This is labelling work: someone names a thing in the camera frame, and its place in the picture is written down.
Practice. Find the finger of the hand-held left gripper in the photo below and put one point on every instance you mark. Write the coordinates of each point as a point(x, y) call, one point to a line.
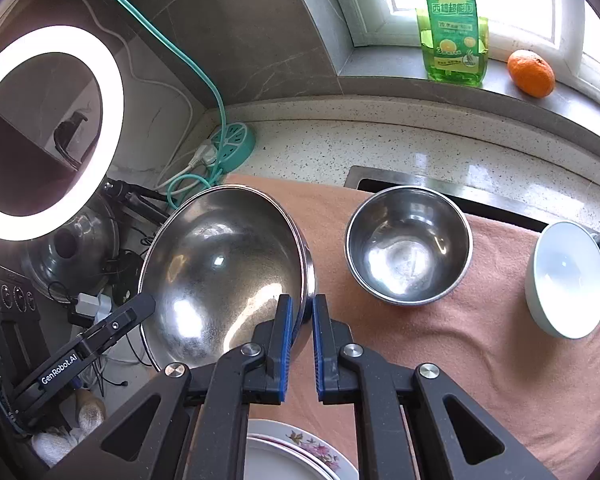
point(130, 312)

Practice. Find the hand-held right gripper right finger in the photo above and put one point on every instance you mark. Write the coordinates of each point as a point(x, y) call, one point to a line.
point(320, 350)

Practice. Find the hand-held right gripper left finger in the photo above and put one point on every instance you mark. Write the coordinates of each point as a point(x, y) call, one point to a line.
point(285, 345)

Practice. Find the pink floral plate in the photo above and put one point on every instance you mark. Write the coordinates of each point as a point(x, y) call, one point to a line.
point(307, 446)

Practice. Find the red bowl steel inside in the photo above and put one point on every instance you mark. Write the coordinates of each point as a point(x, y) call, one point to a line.
point(215, 260)

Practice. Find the light blue bowl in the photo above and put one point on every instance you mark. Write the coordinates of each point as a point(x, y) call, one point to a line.
point(560, 280)

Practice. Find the person's left hand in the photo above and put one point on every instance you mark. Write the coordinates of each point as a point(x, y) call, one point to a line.
point(60, 440)

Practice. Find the white charger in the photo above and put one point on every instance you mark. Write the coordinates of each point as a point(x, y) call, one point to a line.
point(92, 305)

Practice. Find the black round base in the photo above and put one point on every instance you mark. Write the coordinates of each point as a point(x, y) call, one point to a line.
point(127, 272)

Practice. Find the black power strip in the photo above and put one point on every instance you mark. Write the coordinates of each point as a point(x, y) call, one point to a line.
point(0, 320)

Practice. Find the steel pot lid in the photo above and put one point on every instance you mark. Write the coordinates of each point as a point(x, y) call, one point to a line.
point(85, 240)

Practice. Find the pink towel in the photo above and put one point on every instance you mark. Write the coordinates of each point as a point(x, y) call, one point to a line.
point(430, 360)

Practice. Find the black tripod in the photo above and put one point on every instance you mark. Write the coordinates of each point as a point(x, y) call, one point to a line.
point(145, 202)

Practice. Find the round green power strip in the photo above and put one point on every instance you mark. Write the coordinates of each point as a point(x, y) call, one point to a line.
point(237, 152)

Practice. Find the green dish soap bottle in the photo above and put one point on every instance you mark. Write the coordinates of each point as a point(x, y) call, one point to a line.
point(450, 35)

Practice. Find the orange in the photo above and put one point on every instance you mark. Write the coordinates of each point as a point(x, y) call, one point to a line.
point(530, 72)

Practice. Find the window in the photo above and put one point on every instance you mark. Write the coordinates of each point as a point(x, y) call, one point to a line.
point(520, 0)

